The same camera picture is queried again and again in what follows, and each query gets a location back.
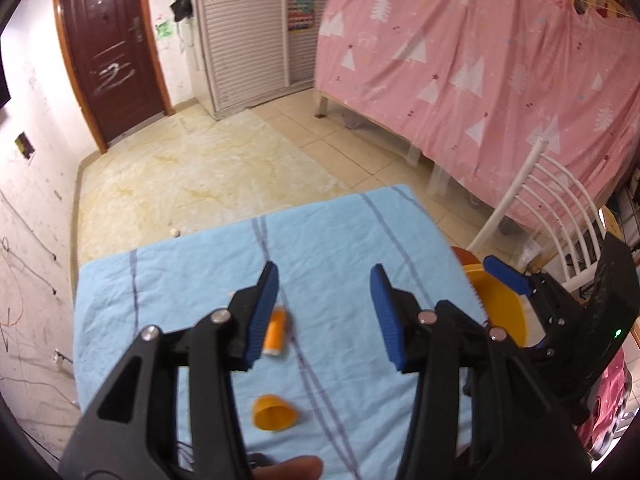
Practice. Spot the yellow plastic cup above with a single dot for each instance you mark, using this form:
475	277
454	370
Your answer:
272	412

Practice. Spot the pink patterned bed sheet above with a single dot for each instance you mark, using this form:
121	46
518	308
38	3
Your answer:
450	35

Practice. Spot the person's left hand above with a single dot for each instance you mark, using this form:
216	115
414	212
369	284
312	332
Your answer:
295	467

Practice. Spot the dark red door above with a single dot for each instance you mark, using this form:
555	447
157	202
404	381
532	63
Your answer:
110	35

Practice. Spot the white louvered wardrobe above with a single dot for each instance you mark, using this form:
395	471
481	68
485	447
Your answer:
250	35

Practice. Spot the orange plastic bottle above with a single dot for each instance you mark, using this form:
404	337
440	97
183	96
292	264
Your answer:
276	332

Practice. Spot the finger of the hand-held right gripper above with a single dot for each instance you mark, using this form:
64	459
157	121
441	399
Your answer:
507	272

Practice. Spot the yellow plastic bowl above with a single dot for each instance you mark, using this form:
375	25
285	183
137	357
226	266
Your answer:
500	310

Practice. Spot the white wooden chair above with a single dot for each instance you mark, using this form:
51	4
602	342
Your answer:
530	170

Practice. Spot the black hanging bag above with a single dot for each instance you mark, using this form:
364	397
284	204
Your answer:
181	7

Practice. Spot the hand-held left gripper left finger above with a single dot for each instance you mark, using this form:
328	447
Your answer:
262	310

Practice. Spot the pink plastic toy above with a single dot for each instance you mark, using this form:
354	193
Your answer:
607	385

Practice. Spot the wall junction box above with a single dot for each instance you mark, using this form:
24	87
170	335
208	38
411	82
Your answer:
25	144

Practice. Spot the light blue tablecloth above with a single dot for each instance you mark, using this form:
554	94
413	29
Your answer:
340	240

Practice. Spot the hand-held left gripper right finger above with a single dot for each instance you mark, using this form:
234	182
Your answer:
385	320

